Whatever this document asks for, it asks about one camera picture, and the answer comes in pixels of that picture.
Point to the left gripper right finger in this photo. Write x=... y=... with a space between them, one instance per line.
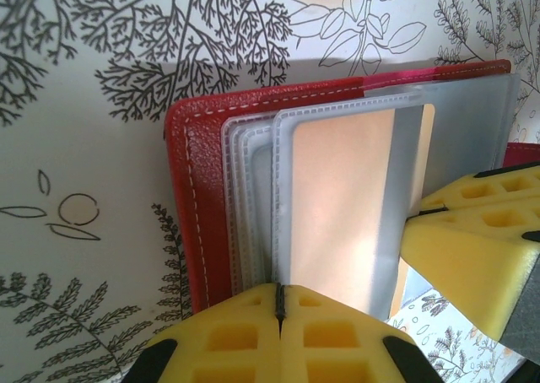
x=329 y=345

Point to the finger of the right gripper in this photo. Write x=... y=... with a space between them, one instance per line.
x=498 y=193
x=464 y=265

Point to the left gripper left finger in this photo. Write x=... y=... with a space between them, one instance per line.
x=236 y=341

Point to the gold credit card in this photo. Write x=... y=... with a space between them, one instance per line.
x=346 y=197

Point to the red leather card holder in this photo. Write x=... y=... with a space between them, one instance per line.
x=202 y=168

